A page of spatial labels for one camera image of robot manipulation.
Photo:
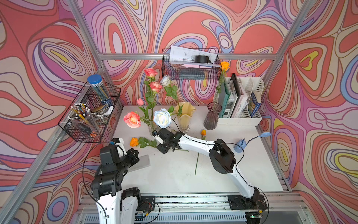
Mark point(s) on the pink book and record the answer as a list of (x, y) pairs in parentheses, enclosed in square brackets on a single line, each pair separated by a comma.
[(241, 103)]

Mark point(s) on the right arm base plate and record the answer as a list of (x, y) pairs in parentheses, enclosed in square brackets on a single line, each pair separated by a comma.
[(256, 202)]

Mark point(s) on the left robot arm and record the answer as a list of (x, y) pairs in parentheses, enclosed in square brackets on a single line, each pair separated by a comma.
[(115, 205)]

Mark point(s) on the black wire basket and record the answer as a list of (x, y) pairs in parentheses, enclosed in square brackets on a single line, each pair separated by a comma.
[(105, 116), (190, 72)]

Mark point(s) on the white papers in basket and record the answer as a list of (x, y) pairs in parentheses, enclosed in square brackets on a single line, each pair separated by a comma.
[(185, 56)]

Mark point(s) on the teal green folder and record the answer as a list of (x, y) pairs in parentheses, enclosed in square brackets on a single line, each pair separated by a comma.
[(224, 97)]

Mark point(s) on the white rose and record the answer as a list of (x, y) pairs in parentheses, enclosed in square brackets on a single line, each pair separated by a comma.
[(168, 87), (164, 117)]

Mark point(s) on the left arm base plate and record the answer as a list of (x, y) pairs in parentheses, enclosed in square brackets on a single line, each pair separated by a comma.
[(147, 204)]

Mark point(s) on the black wire basket left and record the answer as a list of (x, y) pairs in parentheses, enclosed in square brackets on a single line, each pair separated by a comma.
[(105, 116)]

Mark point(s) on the blue lid pencil jar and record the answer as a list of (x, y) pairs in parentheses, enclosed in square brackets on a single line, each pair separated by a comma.
[(100, 89)]

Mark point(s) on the small pink rosebud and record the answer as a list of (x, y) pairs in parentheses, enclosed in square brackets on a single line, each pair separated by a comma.
[(141, 106)]

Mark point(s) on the yellow ruffled vase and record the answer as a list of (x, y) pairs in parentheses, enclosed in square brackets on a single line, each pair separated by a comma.
[(185, 112)]

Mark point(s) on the orange rose tall stem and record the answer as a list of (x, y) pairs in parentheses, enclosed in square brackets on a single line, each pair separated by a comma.
[(225, 67)]

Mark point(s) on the purple ribbed glass vase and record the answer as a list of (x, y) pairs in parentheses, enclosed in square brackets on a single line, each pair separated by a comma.
[(212, 117)]

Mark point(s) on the cup of pencils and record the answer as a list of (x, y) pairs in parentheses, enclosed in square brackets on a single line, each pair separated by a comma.
[(82, 118)]

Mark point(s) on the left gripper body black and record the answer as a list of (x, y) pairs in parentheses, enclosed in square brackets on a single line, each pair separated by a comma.
[(126, 161)]

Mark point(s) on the clear glass vase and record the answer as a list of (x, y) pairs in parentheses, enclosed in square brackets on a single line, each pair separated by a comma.
[(153, 129)]

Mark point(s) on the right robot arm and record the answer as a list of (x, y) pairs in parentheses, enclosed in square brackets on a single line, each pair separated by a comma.
[(223, 161)]

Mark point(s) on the white plastic book organizer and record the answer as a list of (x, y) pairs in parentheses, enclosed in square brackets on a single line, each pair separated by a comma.
[(250, 84)]

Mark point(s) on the blue treehouse book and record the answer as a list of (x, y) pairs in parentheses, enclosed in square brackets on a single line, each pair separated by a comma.
[(254, 103)]

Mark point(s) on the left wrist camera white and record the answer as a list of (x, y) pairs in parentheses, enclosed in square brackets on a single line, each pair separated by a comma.
[(119, 143)]

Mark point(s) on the black wire basket back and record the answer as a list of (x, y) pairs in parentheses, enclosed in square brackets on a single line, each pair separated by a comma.
[(190, 72)]

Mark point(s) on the small orange tulip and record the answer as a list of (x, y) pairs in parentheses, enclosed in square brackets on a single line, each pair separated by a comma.
[(203, 137)]

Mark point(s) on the black white magazine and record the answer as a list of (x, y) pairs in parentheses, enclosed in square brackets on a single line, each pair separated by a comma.
[(231, 100)]

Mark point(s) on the black tape roll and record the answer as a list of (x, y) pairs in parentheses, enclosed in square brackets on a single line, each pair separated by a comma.
[(202, 59)]

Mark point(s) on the pink rose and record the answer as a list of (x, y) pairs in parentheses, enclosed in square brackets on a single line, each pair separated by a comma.
[(150, 74), (155, 89), (133, 120)]

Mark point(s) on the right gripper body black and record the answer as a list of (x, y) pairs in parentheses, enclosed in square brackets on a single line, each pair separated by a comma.
[(164, 147)]

